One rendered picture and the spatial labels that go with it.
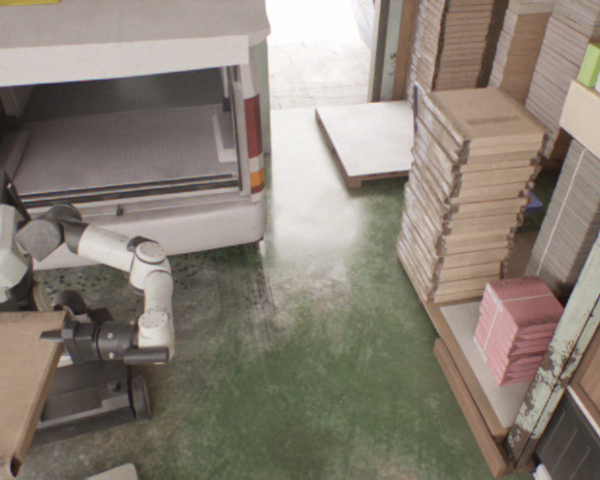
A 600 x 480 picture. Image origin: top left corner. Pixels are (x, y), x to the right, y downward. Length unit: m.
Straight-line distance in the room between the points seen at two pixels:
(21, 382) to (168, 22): 0.86
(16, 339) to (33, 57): 0.63
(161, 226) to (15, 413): 1.67
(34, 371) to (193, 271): 2.02
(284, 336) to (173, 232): 0.77
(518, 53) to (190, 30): 3.36
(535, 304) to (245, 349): 1.38
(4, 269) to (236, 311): 1.62
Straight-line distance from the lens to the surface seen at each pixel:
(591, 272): 1.85
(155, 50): 1.34
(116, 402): 2.49
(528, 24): 4.39
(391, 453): 2.51
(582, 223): 2.58
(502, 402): 2.65
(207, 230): 2.82
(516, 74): 4.51
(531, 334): 2.51
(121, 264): 1.53
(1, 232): 1.60
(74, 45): 1.34
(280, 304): 3.01
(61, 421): 2.54
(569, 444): 2.33
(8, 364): 1.38
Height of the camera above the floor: 2.16
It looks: 39 degrees down
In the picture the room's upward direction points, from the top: straight up
